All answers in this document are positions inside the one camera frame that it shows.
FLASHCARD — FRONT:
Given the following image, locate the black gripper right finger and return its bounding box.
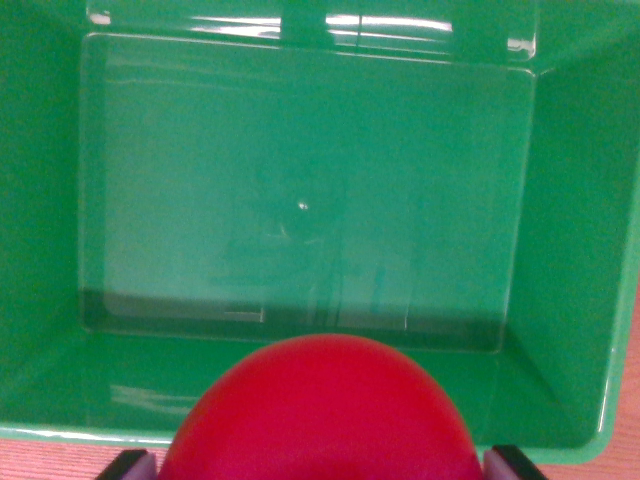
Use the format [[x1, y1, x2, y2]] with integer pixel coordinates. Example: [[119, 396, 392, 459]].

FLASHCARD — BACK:
[[482, 443, 550, 480]]

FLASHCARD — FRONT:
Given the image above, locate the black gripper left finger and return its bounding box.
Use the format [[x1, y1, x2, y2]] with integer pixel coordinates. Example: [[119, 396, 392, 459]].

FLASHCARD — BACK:
[[94, 448, 157, 480]]

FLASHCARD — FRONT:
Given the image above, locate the red round fruit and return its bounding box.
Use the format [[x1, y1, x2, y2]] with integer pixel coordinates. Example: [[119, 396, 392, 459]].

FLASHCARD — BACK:
[[157, 333, 485, 480]]

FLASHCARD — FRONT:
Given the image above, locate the green plastic bin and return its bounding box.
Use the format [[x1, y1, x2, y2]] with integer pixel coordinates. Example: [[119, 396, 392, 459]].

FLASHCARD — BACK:
[[0, 0, 640, 465]]

